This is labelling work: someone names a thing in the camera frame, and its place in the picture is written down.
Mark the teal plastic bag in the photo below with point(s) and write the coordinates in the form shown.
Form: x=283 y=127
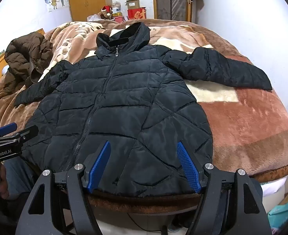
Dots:
x=280 y=215

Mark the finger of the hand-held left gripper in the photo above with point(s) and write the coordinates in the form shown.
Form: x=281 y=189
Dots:
x=7 y=128
x=29 y=131

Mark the black puffer jacket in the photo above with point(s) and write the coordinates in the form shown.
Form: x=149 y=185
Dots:
x=124 y=107

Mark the brown puffer jacket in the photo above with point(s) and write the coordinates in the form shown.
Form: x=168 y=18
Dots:
x=26 y=56

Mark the wooden framed door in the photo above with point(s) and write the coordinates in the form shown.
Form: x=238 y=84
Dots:
x=172 y=0

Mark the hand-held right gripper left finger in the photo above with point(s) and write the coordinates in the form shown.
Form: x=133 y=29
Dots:
x=98 y=167

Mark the white plastic bag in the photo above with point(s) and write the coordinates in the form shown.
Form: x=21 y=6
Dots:
x=93 y=17

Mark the wooden wardrobe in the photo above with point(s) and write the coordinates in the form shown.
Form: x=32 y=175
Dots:
x=87 y=0

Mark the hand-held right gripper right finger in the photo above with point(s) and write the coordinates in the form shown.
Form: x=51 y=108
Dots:
x=189 y=167

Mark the open cardboard box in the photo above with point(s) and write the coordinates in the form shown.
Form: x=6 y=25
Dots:
x=133 y=4

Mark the clear plastic jar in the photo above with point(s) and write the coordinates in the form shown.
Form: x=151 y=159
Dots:
x=116 y=7

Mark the person's leg in jeans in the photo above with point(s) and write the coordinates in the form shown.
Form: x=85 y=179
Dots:
x=19 y=176

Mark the red gift box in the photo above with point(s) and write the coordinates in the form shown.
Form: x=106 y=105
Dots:
x=136 y=14

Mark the brown printed fleece blanket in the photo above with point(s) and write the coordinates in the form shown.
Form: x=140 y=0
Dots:
x=244 y=132

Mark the plush toy with santa hat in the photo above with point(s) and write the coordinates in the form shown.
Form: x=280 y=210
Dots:
x=106 y=11

